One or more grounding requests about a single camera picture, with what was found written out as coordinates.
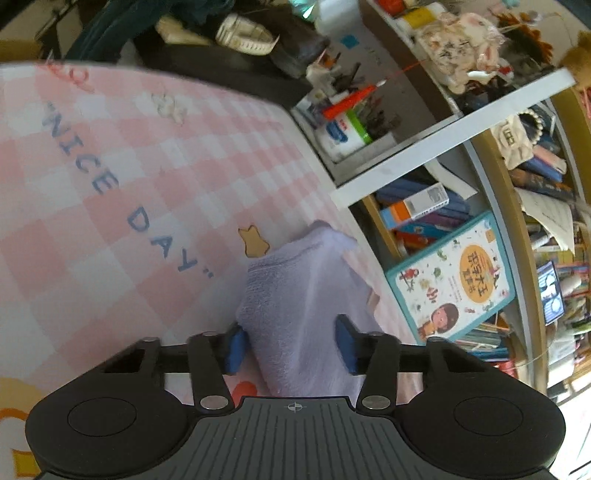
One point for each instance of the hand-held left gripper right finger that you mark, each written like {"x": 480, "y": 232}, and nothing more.
{"x": 346, "y": 344}

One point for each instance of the tablet screen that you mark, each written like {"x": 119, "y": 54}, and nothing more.
{"x": 551, "y": 291}

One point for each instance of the large white book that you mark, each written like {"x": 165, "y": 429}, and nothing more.
{"x": 455, "y": 180}

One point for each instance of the red pen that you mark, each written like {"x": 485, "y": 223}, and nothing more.
{"x": 351, "y": 99}

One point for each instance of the wooden bookshelf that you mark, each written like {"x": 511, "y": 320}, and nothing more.
{"x": 461, "y": 113}

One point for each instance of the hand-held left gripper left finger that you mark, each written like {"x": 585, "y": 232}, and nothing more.
{"x": 235, "y": 351}

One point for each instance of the white and orange box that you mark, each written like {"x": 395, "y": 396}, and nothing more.
{"x": 418, "y": 206}

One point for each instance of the purple and pink sweater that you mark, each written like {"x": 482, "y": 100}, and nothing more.
{"x": 304, "y": 300}

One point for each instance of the row of blue books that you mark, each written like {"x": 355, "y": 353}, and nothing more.
{"x": 455, "y": 217}

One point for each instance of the pink checked tablecloth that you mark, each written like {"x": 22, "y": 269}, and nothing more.
{"x": 115, "y": 207}

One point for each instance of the cream plush doll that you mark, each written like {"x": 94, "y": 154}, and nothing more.
{"x": 461, "y": 46}

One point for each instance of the white pen holder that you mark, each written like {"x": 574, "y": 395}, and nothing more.
{"x": 344, "y": 136}

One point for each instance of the cream pouch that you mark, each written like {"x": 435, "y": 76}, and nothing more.
{"x": 510, "y": 141}

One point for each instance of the illustrated children's book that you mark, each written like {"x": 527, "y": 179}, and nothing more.
{"x": 455, "y": 277}

